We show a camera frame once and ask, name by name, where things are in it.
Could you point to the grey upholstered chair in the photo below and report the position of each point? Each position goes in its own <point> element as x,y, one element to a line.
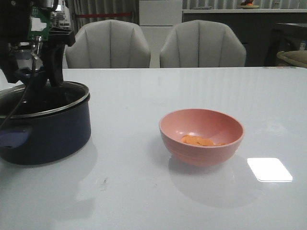
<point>202,44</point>
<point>109,44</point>

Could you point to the red barrier belt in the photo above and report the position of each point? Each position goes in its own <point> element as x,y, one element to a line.
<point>105,15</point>

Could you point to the glass lid with blue knob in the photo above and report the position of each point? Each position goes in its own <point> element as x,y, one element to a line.
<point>42,99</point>

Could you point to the fruit bowl on counter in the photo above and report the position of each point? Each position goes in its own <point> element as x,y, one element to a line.
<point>248,4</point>

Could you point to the left grey upholstered chair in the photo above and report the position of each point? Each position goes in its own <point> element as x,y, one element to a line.
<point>109,44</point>

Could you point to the dark blue cooking pot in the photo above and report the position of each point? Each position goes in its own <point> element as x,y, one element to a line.
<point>46,138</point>

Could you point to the grey curtain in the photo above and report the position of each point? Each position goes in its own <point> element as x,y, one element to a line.
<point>99,7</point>

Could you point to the orange ham slices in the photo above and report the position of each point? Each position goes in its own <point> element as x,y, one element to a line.
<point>199,141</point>

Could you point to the right grey upholstered chair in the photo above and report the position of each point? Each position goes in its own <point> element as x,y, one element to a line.
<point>202,44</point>

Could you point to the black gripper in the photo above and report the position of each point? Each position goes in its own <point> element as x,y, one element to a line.
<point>24,21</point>

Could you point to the pink plastic bowl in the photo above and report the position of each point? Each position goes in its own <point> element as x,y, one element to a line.
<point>217,126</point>

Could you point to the white cabinet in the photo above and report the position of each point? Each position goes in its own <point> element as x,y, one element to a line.
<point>156,17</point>

